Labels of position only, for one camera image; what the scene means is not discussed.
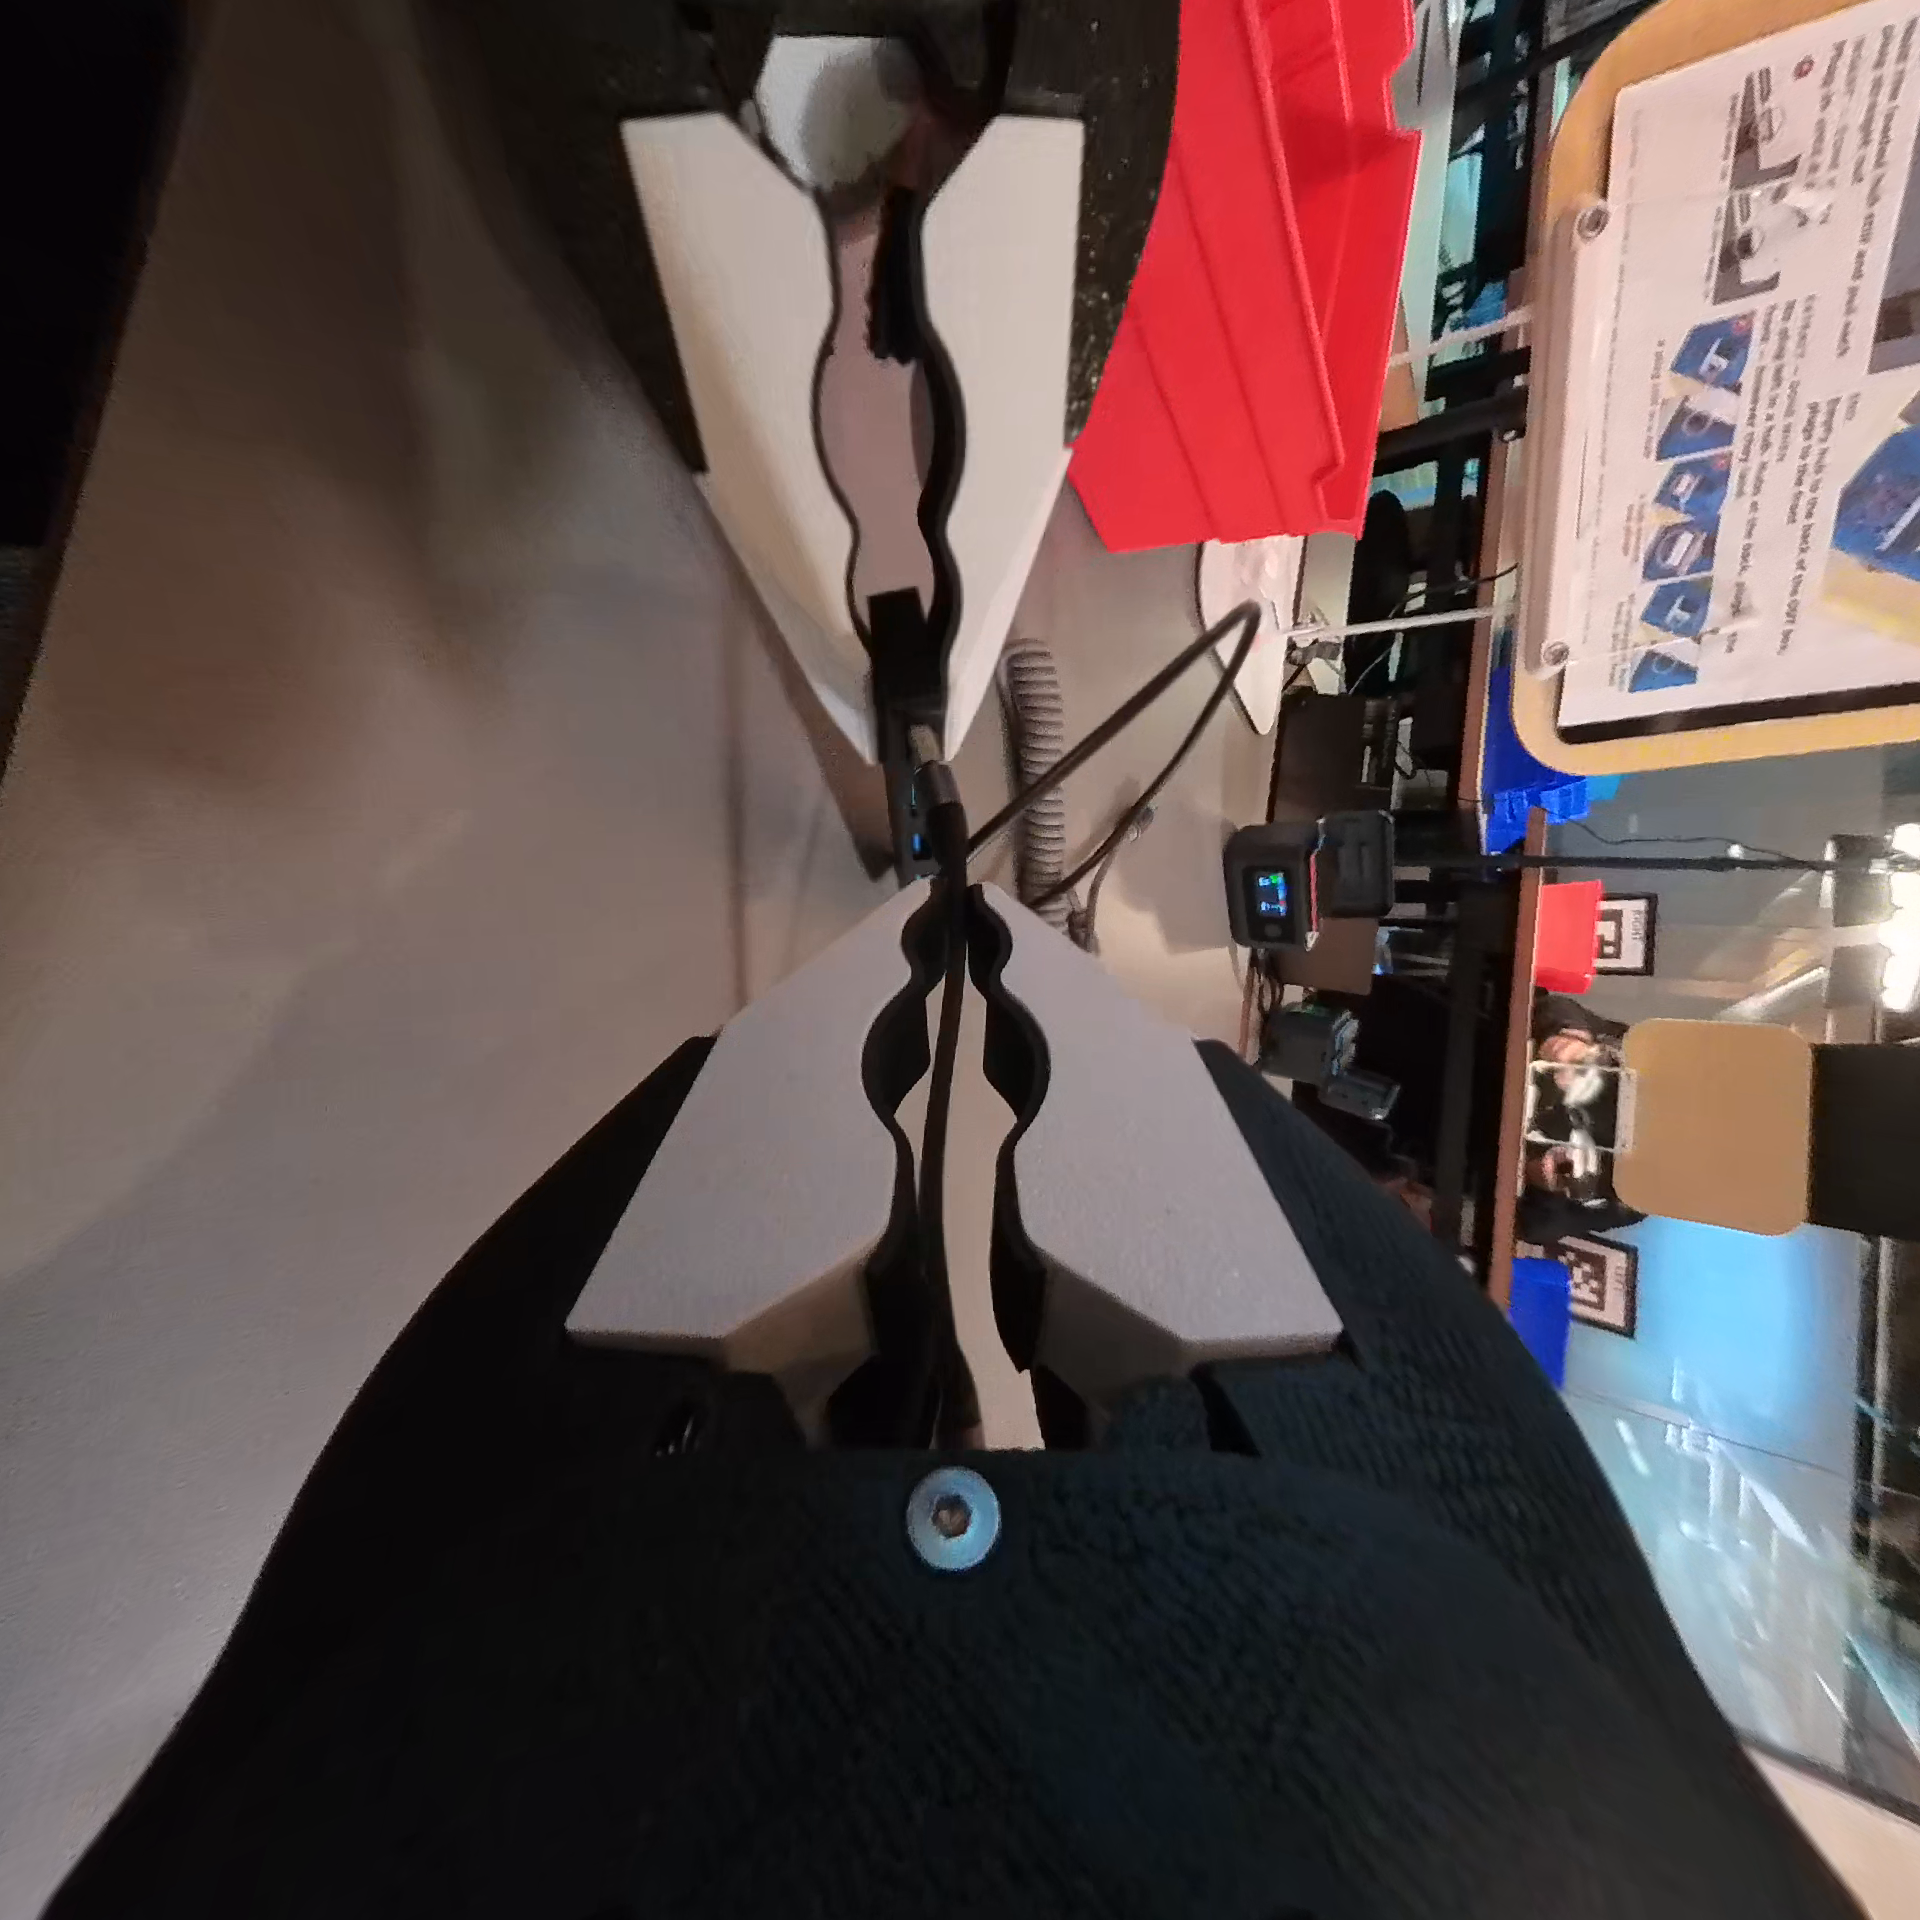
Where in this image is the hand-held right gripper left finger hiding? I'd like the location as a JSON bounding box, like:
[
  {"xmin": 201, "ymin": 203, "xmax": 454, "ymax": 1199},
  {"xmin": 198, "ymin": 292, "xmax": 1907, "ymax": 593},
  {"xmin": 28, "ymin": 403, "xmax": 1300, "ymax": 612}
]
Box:
[{"xmin": 565, "ymin": 883, "xmax": 944, "ymax": 1445}]

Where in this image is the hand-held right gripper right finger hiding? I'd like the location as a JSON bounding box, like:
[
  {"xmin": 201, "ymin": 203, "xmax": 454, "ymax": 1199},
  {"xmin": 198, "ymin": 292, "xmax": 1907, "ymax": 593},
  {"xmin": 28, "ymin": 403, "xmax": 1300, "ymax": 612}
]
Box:
[{"xmin": 964, "ymin": 883, "xmax": 1347, "ymax": 1419}]

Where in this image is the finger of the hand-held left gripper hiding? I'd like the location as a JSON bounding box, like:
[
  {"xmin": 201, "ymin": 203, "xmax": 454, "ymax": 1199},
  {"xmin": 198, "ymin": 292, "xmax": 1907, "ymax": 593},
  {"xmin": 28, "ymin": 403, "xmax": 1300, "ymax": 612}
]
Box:
[
  {"xmin": 915, "ymin": 117, "xmax": 1089, "ymax": 764},
  {"xmin": 619, "ymin": 107, "xmax": 888, "ymax": 768}
]

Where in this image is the black usb hub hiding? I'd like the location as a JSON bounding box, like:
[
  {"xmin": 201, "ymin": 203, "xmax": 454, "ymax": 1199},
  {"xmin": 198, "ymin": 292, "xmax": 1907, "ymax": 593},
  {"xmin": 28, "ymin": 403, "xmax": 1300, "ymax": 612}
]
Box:
[{"xmin": 866, "ymin": 589, "xmax": 964, "ymax": 888}]

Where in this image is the black hub cable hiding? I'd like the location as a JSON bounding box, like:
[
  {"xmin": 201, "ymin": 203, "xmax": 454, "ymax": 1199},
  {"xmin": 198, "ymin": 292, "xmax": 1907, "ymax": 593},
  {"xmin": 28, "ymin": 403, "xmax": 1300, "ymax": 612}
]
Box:
[{"xmin": 961, "ymin": 597, "xmax": 1264, "ymax": 902}]

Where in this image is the red plastic bin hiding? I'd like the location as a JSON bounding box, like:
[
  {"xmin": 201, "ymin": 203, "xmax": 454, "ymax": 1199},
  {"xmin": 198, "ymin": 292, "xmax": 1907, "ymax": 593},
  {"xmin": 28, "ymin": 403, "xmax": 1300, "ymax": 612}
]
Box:
[{"xmin": 1067, "ymin": 0, "xmax": 1424, "ymax": 552}]

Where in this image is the blue plastic bin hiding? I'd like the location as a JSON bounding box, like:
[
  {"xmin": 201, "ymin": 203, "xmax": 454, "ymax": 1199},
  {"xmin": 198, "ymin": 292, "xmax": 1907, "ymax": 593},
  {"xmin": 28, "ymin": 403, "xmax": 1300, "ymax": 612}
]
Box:
[
  {"xmin": 1481, "ymin": 718, "xmax": 1626, "ymax": 856},
  {"xmin": 1504, "ymin": 1257, "xmax": 1572, "ymax": 1392}
]

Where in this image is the white round base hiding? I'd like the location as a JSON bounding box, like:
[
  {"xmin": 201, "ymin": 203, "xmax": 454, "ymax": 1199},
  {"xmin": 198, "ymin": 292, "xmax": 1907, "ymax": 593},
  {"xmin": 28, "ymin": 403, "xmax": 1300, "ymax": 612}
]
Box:
[{"xmin": 1197, "ymin": 532, "xmax": 1309, "ymax": 735}]

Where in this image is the small red bin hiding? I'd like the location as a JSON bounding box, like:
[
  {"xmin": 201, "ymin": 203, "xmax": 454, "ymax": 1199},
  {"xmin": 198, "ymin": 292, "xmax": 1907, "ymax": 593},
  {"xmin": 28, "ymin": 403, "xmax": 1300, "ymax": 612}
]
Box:
[{"xmin": 1533, "ymin": 880, "xmax": 1608, "ymax": 996}]

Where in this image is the instruction sheet board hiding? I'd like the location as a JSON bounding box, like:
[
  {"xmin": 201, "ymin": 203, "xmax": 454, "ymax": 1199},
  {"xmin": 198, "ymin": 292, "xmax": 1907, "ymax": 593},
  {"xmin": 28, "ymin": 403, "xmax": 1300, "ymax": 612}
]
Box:
[{"xmin": 1510, "ymin": 0, "xmax": 1920, "ymax": 776}]

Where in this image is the grey coiled usb cable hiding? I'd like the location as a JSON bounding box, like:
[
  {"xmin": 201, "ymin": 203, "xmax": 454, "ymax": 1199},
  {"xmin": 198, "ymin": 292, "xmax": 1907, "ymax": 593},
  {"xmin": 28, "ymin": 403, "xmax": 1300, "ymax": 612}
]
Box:
[{"xmin": 1002, "ymin": 638, "xmax": 1156, "ymax": 952}]

